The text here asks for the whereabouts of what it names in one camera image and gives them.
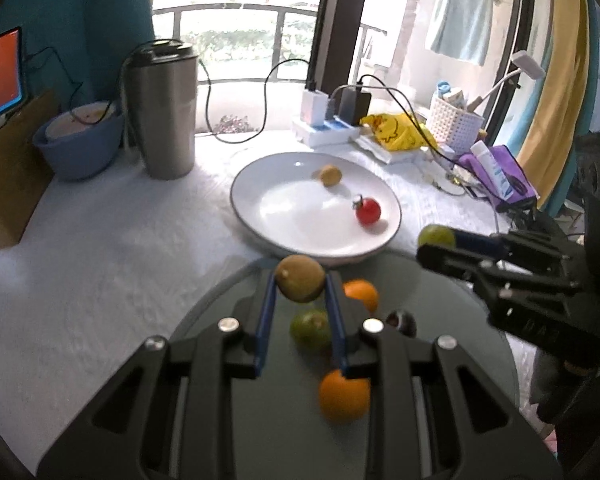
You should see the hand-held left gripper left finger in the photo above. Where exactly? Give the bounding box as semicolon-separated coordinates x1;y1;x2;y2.
36;270;277;480

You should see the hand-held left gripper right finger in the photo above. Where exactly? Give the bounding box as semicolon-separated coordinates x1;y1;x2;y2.
325;271;563;480

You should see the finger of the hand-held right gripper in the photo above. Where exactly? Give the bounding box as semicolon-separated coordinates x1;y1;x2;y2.
450;229;581;272
415;244;581;306

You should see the small green fruit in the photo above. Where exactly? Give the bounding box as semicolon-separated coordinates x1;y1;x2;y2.
418;225;457;250

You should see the green lime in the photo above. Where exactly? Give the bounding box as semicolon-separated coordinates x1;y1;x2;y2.
289;308;333;352

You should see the orange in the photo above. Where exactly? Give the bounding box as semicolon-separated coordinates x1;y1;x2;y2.
319;369;372;423
342;280;380;314

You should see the brown kiwi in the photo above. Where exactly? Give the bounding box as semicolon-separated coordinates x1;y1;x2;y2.
275;255;327;304

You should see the dark plum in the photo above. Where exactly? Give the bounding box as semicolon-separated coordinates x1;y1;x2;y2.
385;310;418;337

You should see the white plate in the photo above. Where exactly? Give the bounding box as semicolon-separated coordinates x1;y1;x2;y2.
230;151;402;267

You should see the grey round tray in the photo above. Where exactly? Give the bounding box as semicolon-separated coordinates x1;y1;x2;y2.
167;252;521;480

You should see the white tube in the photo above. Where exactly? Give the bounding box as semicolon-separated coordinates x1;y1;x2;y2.
470;141;513;200

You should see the purple pouch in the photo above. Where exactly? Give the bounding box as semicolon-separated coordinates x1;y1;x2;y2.
457;145;538;211

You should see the red tomato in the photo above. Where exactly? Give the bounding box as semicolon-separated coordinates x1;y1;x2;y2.
352;194;383;226

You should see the white plastic basket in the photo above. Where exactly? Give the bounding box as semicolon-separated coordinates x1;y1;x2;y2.
426;94;486;156

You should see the white paper pad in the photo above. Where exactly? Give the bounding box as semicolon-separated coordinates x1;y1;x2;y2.
352;135;431;165

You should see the yellow plastic bag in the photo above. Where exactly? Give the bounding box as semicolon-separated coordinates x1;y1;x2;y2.
360;112;438;152

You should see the white textured tablecloth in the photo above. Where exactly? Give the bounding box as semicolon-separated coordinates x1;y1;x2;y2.
0;130;531;480

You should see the white power strip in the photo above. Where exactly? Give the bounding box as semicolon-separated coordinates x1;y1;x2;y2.
292;115;363;150

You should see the yellow curtain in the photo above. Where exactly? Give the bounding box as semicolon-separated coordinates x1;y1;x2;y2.
517;0;593;211

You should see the black charger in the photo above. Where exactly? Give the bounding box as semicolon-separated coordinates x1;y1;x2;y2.
336;86;372;126

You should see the white desk lamp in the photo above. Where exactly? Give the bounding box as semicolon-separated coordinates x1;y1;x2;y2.
472;50;546;111

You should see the white charger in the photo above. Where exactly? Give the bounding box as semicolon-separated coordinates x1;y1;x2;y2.
301;89;328;125

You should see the stainless steel tumbler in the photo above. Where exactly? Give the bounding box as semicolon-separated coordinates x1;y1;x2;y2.
121;39;200;181

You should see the light blue towel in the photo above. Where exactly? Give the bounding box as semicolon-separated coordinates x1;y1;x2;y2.
425;0;495;67

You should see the blue plastic basin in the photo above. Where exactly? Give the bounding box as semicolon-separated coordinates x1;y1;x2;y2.
32;101;126;182

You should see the balcony railing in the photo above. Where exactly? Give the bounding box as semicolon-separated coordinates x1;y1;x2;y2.
152;5;386;83

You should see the white pink bowl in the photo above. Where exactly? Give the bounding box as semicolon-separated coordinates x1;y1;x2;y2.
45;102;118;140

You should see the cardboard box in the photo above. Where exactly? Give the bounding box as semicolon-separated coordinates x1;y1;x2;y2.
0;89;61;253

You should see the teal curtain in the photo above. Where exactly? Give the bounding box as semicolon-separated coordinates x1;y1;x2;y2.
10;0;156;111

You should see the computer monitor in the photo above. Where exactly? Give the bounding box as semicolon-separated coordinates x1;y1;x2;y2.
0;26;25;121

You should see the black cable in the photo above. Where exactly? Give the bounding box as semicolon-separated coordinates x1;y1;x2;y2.
357;74;461;171
199;57;312;145
22;47;126;126

